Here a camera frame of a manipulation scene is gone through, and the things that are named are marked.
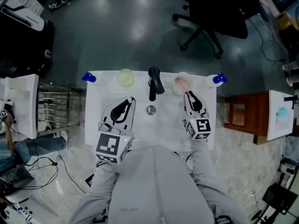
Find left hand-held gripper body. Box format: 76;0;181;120
94;124;135;165

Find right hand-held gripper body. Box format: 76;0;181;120
182;116;212;141

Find pale pink cup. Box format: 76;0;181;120
172;72;194;95

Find pale yellow cup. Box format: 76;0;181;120
116;68;135;87

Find person's left forearm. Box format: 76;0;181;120
90;159;120;196

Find person's right forearm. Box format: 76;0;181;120
190;138;221;186

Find white washbasin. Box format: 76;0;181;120
0;73;40;140
84;70;217;151
267;90;295;141

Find right blue knob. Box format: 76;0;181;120
205;72;228;89

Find blue knob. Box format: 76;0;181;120
81;71;106;86
205;72;228;89

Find black faucet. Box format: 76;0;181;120
284;94;299;109
148;66;165;102

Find left blue knob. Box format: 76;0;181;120
81;71;106;86

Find wooden cabinet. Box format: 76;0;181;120
224;90;271;146

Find metal rack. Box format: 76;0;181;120
37;83;81;136

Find person's grey clothed torso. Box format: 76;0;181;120
70;145;250;224

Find teal object in basin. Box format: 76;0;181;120
275;106;289;123

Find black office chair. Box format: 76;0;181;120
172;0;249;59

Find black equipment stand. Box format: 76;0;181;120
251;183;297;224

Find black cabinet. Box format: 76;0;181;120
0;13;55;78

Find white power strip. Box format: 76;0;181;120
13;203;36;224

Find cardboard box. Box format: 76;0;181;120
275;10;299;30

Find white machine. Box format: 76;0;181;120
0;0;45;32

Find black floor cables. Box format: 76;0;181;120
23;155;87;195

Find black floor cable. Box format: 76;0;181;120
249;17;290;63

